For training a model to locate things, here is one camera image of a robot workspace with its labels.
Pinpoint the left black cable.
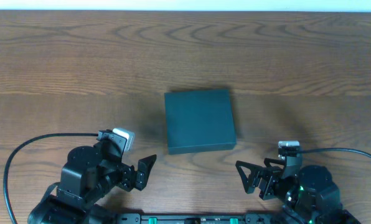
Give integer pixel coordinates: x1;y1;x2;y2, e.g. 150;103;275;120
3;133;99;224

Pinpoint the dark green box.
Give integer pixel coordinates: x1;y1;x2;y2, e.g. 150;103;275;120
164;89;237;155

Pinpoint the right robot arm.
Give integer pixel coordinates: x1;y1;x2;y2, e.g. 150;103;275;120
235;153;359;224

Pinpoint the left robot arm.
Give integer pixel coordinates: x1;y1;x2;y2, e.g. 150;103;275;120
27;129;157;224

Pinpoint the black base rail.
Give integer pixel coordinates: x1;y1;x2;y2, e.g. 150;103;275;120
113;213;283;224

